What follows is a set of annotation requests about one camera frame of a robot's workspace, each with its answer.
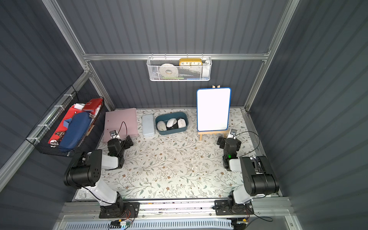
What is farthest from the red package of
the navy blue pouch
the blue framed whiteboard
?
the blue framed whiteboard

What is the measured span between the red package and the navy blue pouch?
0.05ft

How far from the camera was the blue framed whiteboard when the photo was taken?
859 mm

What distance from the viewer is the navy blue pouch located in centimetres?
65
